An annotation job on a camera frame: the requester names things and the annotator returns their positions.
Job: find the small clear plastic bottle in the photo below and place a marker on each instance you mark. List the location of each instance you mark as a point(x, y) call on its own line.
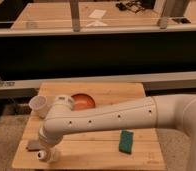
point(49, 156)

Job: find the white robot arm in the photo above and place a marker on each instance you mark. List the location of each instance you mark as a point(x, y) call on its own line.
point(167, 111)

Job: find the orange bowl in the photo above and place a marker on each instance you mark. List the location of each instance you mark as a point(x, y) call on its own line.
point(83, 101)

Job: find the green sponge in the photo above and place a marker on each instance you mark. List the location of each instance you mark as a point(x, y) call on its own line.
point(126, 141)

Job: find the white plastic cup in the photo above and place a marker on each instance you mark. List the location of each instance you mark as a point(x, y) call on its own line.
point(39, 105)

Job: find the wooden table board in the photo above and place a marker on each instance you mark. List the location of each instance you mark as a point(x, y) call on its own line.
point(96, 151)

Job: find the white paper sheets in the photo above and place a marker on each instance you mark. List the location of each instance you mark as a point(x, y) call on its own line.
point(96, 17)

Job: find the grey rectangular block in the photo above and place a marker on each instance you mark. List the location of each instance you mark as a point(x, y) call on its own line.
point(33, 145)

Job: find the metal frame post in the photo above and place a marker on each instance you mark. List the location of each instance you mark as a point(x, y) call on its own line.
point(74, 7)

